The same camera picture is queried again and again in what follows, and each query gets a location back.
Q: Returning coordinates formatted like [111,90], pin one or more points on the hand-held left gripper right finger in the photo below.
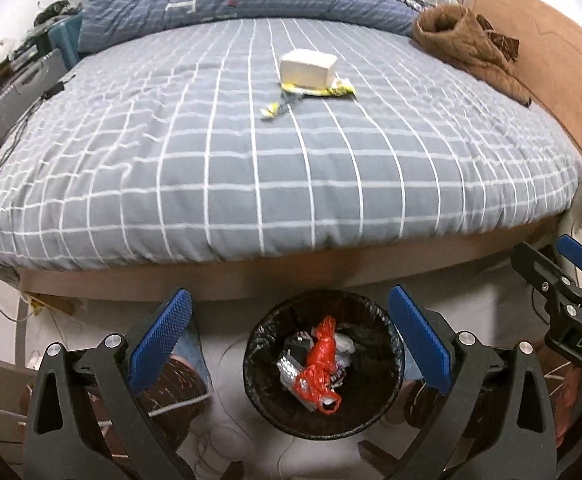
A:
[421,340]

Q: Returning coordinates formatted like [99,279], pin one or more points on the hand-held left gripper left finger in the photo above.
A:
[163,337]

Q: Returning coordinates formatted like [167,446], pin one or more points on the white cotton pad packet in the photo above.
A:
[343,345]

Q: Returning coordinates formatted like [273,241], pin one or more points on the red plastic bag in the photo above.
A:
[321,355]

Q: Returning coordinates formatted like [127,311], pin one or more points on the black trash bin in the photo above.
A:
[271,410]

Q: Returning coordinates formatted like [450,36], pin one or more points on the clear plastic wrapper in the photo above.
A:
[288,372]

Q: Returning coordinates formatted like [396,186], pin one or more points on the person's right hand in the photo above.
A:
[568,400]

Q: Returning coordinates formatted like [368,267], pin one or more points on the blue slipper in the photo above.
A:
[411,365]
[191,355]

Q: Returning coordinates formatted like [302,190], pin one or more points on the bed with grey checked sheet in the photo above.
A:
[221,185]

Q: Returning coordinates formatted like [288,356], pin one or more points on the wooden headboard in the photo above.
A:
[546,50]

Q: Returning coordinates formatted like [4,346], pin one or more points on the brown quilted jacket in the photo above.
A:
[461,40]

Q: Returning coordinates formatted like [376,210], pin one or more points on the small yellow wrapper strip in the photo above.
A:
[270,110]

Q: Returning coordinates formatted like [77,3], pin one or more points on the yellow snack wrapper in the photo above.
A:
[338,91]

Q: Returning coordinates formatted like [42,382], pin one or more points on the grey suitcase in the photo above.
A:
[16,100]

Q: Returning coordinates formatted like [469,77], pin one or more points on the white cardboard box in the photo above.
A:
[306,67]

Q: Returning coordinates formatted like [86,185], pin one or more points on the dark cloth bundle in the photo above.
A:
[53,12]

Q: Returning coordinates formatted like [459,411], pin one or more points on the blue striped duvet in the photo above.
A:
[271,0]

